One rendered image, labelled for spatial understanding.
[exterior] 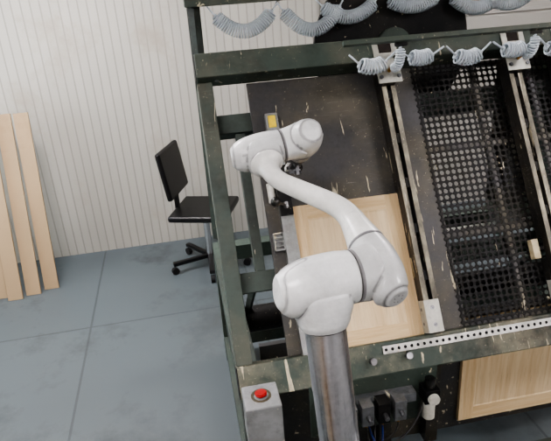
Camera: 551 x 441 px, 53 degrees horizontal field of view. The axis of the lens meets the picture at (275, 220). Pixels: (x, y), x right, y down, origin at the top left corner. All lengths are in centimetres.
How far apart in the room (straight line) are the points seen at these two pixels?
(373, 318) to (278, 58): 109
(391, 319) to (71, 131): 352
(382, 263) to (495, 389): 161
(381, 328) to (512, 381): 87
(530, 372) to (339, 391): 163
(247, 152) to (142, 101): 331
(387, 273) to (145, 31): 383
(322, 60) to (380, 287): 122
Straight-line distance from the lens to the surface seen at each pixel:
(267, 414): 188
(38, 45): 495
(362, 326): 218
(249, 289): 216
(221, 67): 223
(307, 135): 166
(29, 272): 485
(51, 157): 511
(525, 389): 293
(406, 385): 224
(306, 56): 229
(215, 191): 212
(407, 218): 222
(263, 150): 164
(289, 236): 212
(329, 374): 135
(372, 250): 134
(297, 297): 125
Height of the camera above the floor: 218
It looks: 23 degrees down
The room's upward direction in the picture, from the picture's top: 4 degrees counter-clockwise
